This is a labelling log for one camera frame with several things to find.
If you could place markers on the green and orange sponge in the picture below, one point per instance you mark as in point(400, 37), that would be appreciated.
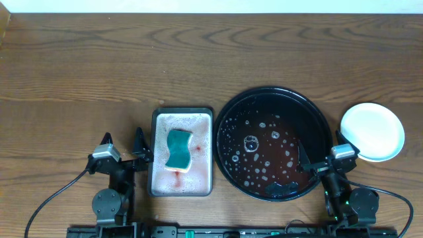
point(179, 153)

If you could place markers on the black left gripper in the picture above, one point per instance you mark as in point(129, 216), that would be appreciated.
point(125, 163)

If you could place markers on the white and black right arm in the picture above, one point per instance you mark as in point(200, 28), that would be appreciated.
point(353, 209)

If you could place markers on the round black tray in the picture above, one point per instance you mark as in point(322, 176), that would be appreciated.
point(255, 142)

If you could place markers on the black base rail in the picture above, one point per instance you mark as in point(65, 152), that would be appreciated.
point(293, 230)

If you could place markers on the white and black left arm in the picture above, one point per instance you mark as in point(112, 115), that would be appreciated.
point(114, 206)

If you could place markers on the mint plate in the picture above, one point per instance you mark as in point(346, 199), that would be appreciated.
point(375, 130)

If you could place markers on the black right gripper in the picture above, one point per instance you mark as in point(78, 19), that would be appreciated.
point(303, 165)

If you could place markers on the black rectangular soapy water tray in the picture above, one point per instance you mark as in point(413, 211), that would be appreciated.
point(197, 181)

